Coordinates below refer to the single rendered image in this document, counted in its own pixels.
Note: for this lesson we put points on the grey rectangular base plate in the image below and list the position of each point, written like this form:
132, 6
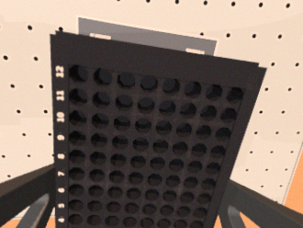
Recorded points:
269, 32

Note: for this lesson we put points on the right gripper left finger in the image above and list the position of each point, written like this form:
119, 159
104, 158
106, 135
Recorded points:
37, 187

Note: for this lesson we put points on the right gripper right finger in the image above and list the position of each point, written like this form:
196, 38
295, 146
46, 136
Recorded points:
262, 211

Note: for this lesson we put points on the black well plate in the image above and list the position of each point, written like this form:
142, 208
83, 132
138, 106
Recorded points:
143, 136

